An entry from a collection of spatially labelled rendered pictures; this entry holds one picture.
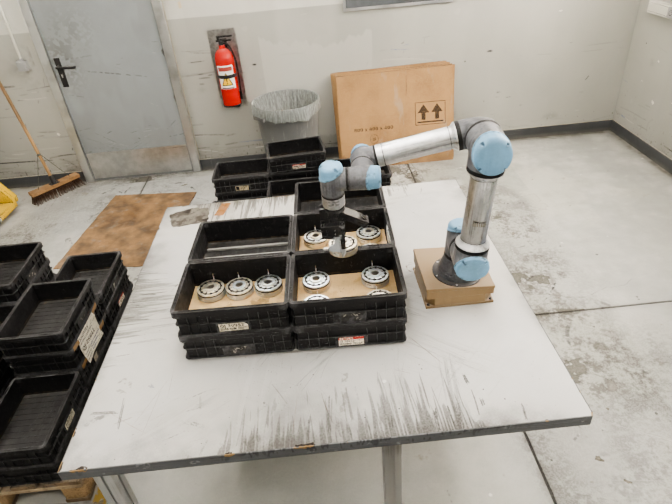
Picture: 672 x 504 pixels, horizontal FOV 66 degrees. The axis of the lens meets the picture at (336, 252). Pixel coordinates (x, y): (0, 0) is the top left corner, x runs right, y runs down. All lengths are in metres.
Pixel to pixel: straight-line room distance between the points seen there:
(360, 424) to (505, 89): 3.98
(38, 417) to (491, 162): 2.13
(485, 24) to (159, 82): 2.81
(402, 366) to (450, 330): 0.25
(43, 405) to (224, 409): 1.15
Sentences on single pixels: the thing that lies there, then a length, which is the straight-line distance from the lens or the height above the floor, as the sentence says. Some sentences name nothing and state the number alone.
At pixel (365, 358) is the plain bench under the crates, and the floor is 0.70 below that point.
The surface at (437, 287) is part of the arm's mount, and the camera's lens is 1.99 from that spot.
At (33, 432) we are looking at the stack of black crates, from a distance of 2.64.
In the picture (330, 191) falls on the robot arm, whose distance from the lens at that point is 1.63.
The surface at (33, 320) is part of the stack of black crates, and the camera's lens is 2.85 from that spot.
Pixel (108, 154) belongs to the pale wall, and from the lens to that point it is 5.27.
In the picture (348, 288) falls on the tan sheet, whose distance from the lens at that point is 1.93.
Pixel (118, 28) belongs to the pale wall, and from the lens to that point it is 4.87.
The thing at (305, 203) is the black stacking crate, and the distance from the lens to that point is 2.51.
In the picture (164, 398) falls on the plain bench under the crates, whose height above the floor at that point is 0.70.
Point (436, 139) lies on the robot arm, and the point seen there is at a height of 1.37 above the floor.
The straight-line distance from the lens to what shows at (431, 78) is 4.75.
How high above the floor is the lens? 2.03
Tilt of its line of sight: 34 degrees down
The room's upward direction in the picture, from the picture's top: 5 degrees counter-clockwise
